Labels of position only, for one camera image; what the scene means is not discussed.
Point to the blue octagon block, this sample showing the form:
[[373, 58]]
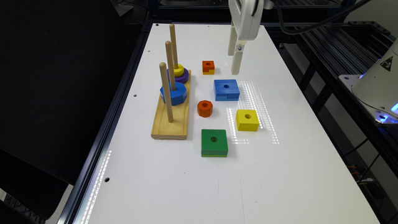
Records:
[[179, 95]]

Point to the rear wooden peg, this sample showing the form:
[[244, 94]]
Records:
[[174, 45]]

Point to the front wooden peg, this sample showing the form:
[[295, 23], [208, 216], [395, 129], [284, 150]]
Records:
[[166, 89]]

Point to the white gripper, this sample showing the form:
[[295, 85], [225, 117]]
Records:
[[246, 17]]

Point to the yellow square block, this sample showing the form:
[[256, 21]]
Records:
[[247, 120]]

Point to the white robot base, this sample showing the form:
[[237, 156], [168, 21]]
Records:
[[376, 89]]

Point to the small orange square block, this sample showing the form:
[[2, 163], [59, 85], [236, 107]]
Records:
[[208, 67]]

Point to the blue square block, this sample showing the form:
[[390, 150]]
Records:
[[226, 90]]

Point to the black side panel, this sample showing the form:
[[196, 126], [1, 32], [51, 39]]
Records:
[[61, 64]]

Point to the green square block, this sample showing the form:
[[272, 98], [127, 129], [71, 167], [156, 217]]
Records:
[[214, 143]]

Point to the orange octagon block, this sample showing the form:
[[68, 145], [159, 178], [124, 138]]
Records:
[[204, 108]]

